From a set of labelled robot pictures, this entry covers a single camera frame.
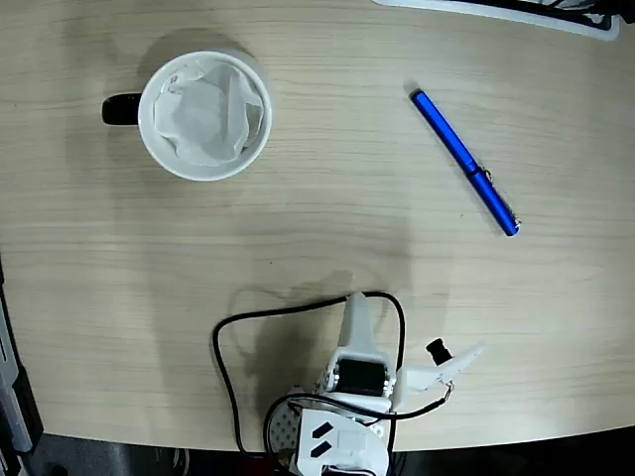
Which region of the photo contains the white gripper body with motor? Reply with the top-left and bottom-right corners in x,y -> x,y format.
317,348 -> 398,413

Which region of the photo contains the small black gripper camera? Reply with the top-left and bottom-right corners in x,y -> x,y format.
425,337 -> 452,368

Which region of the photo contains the white crumpled tissue paper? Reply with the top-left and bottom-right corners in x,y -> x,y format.
152,57 -> 265,168

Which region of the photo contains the white mug with black handle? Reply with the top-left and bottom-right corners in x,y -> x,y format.
101,48 -> 274,183

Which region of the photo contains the blue metal pen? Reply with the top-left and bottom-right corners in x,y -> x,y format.
409,89 -> 522,238

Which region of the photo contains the thick black cable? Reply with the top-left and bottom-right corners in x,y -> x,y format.
212,291 -> 407,455

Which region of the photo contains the thin black cable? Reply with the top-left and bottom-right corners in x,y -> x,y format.
263,381 -> 456,455

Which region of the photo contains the grey metal frame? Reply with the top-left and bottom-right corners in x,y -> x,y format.
0,301 -> 46,455

